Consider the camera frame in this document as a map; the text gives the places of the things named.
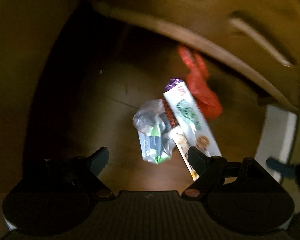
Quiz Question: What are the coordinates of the white cookie box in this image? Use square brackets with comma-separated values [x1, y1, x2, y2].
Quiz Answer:
[164, 79, 221, 180]

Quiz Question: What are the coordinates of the red plastic bag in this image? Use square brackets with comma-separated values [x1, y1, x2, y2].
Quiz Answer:
[178, 45, 223, 121]

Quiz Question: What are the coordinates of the clear plastic wrapper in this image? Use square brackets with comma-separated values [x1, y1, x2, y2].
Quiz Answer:
[133, 99, 175, 164]

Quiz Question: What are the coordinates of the wooden nightstand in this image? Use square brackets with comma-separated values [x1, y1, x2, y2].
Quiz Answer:
[92, 0, 300, 112]

